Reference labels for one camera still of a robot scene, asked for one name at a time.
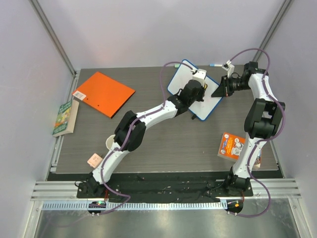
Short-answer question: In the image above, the blue framed whiteboard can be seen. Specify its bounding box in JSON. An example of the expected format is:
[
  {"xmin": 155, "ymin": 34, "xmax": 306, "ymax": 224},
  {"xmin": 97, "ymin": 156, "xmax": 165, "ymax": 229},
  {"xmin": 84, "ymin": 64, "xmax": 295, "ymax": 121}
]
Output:
[{"xmin": 167, "ymin": 64, "xmax": 222, "ymax": 121}]

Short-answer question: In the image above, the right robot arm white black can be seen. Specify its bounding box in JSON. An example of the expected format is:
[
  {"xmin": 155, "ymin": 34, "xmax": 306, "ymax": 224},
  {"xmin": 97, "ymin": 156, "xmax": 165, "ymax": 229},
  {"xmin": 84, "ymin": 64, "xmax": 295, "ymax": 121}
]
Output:
[{"xmin": 212, "ymin": 61, "xmax": 285, "ymax": 196}]

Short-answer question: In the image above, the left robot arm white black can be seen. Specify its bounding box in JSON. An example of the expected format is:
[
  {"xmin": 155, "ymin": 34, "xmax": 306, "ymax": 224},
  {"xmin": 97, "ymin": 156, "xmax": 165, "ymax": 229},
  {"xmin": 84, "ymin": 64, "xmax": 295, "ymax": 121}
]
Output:
[{"xmin": 81, "ymin": 79, "xmax": 206, "ymax": 198}]

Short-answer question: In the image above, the blue white marker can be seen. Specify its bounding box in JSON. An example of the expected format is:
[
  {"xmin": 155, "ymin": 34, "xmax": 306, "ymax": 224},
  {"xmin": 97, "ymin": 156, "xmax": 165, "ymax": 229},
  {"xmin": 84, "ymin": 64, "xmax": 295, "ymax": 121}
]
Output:
[{"xmin": 210, "ymin": 64, "xmax": 223, "ymax": 67}]

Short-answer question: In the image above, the orange cover book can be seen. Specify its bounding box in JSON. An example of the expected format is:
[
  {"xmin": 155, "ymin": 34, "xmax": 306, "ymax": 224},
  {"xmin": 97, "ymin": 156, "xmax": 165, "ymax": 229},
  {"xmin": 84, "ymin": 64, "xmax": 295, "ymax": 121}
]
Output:
[{"xmin": 218, "ymin": 132, "xmax": 245, "ymax": 162}]

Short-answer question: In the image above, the orange folder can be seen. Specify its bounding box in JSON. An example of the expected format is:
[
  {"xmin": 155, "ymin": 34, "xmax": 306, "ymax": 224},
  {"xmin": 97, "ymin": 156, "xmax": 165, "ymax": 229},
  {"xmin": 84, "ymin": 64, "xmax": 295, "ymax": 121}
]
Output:
[{"xmin": 72, "ymin": 72, "xmax": 135, "ymax": 118}]

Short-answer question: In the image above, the pink power adapter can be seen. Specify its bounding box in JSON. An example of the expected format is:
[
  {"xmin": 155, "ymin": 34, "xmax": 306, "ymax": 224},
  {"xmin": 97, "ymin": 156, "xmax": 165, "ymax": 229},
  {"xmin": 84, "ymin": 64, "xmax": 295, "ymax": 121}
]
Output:
[{"xmin": 87, "ymin": 153, "xmax": 103, "ymax": 169}]

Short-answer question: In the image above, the green cover book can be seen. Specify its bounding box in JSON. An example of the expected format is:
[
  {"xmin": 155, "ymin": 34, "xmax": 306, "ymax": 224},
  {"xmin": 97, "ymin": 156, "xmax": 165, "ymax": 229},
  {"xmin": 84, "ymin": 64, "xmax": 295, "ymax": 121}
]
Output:
[{"xmin": 53, "ymin": 100, "xmax": 79, "ymax": 137}]

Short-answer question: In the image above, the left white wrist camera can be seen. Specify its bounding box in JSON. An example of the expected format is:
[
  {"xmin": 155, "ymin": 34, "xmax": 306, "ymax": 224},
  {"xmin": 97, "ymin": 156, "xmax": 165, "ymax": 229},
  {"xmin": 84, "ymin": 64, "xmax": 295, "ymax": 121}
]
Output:
[{"xmin": 192, "ymin": 69, "xmax": 207, "ymax": 81}]

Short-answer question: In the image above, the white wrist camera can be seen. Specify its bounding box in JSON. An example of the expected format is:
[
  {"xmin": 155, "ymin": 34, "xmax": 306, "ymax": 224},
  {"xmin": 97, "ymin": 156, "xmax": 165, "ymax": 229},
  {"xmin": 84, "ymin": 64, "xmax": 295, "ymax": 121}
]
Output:
[
  {"xmin": 222, "ymin": 60, "xmax": 235, "ymax": 78},
  {"xmin": 192, "ymin": 69, "xmax": 207, "ymax": 81}
]

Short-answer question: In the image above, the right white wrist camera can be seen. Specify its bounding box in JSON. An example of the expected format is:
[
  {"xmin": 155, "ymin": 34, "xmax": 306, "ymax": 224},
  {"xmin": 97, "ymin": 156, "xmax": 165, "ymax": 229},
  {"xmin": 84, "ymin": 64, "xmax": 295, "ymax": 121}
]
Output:
[{"xmin": 222, "ymin": 60, "xmax": 235, "ymax": 78}]

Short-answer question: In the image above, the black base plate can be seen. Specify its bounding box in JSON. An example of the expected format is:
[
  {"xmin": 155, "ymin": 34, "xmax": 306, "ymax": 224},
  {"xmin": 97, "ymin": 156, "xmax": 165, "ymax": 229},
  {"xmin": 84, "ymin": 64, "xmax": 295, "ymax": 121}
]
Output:
[{"xmin": 77, "ymin": 172, "xmax": 253, "ymax": 203}]

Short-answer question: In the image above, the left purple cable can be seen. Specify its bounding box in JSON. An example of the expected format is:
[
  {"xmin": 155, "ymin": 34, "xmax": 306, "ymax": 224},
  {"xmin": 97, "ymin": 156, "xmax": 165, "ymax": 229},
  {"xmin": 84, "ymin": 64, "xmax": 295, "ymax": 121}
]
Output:
[{"xmin": 98, "ymin": 60, "xmax": 196, "ymax": 216}]

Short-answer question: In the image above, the slotted cable duct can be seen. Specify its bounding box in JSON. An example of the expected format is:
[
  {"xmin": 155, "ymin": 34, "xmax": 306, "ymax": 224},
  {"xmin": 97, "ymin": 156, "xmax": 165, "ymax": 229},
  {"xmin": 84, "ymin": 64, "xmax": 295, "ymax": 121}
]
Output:
[{"xmin": 42, "ymin": 200, "xmax": 227, "ymax": 211}]

